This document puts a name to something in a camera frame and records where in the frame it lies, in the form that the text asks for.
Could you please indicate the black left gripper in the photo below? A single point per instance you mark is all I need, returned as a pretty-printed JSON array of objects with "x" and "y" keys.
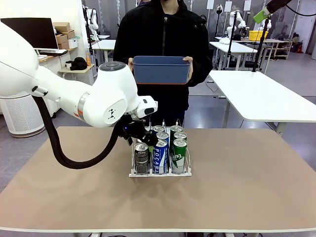
[{"x": 130, "y": 127}]

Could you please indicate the black Pepsi can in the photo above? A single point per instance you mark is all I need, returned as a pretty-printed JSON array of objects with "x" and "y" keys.
[{"x": 141, "y": 160}]

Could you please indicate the blue plastic bin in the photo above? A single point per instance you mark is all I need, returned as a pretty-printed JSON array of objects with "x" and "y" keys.
[{"x": 160, "y": 71}]

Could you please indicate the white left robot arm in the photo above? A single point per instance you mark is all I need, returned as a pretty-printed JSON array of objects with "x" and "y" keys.
[{"x": 74, "y": 98}]

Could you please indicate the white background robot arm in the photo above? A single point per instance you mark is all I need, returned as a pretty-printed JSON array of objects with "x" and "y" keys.
[
  {"x": 241, "y": 24},
  {"x": 267, "y": 24},
  {"x": 93, "y": 19}
]

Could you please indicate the person's left forearm black sleeve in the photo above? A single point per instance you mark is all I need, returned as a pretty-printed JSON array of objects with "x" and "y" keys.
[{"x": 201, "y": 74}]

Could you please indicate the clear plastic can dispenser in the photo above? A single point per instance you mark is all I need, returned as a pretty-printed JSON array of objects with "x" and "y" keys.
[{"x": 160, "y": 175}]

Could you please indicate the person's right hand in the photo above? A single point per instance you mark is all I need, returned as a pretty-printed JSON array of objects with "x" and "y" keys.
[{"x": 131, "y": 63}]

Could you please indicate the person's left hand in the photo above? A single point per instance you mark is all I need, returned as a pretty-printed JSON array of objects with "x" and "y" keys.
[{"x": 191, "y": 66}]

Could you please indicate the yellow plastic crate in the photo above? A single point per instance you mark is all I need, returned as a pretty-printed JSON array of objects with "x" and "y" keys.
[{"x": 258, "y": 35}]

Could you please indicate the black tripod pole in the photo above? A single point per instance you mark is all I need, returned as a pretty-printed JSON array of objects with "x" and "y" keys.
[
  {"x": 232, "y": 37},
  {"x": 261, "y": 39}
]

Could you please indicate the wooden background table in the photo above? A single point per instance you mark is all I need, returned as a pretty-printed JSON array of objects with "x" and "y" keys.
[{"x": 276, "y": 40}]

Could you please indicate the white background table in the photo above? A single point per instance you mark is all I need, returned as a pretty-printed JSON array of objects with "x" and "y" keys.
[
  {"x": 103, "y": 44},
  {"x": 234, "y": 47}
]

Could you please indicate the white side table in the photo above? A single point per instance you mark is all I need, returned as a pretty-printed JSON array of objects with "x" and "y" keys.
[{"x": 259, "y": 98}]

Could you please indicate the small white rolling table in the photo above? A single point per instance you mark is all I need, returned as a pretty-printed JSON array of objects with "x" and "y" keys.
[{"x": 76, "y": 69}]

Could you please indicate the orange bottle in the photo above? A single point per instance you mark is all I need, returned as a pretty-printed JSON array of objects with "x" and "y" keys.
[{"x": 88, "y": 60}]

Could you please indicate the black cap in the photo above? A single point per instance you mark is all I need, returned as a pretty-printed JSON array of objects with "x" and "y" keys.
[{"x": 79, "y": 63}]

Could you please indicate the person in black jacket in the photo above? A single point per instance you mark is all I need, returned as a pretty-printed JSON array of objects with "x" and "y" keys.
[{"x": 148, "y": 37}]

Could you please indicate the small white box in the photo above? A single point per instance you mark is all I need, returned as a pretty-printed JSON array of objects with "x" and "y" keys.
[{"x": 73, "y": 43}]

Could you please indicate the brown cardboard box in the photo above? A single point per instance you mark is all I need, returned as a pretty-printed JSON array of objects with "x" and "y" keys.
[
  {"x": 71, "y": 34},
  {"x": 63, "y": 45},
  {"x": 61, "y": 38},
  {"x": 61, "y": 26}
]

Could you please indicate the black keyboard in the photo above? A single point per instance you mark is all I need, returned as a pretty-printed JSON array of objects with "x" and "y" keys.
[{"x": 55, "y": 52}]

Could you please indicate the white air purifier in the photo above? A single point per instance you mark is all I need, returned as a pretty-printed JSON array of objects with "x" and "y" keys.
[{"x": 19, "y": 116}]

